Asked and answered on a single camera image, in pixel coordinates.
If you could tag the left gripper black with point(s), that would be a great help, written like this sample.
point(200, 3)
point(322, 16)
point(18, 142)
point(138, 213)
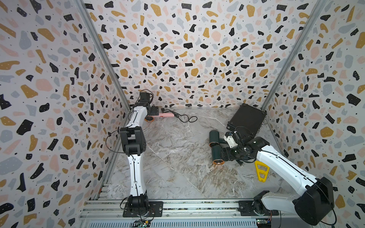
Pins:
point(154, 111)

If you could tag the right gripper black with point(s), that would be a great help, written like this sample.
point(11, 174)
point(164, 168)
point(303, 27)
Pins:
point(228, 156)

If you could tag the pink hair dryer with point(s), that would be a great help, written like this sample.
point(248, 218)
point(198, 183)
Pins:
point(163, 115)

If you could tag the green hair dryer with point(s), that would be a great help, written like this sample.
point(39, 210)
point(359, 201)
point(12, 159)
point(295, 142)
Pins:
point(214, 138)
point(219, 155)

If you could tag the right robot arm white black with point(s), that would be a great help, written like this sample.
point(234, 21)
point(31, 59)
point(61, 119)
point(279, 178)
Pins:
point(314, 197)

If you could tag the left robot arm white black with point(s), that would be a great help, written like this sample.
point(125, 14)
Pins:
point(134, 145)

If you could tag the black case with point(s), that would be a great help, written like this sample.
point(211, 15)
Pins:
point(247, 121)

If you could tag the yellow triangular plastic piece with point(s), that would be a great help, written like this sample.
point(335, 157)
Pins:
point(262, 170)

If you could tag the green circuit board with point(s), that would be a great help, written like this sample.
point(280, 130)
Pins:
point(141, 224)

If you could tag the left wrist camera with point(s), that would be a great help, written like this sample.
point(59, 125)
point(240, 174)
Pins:
point(146, 97)

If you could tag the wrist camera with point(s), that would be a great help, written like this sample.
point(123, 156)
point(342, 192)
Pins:
point(231, 139)
point(146, 97)

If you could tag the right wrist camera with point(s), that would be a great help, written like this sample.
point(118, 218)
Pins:
point(231, 139)

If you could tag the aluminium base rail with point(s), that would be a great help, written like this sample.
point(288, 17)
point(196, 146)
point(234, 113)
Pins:
point(190, 213)

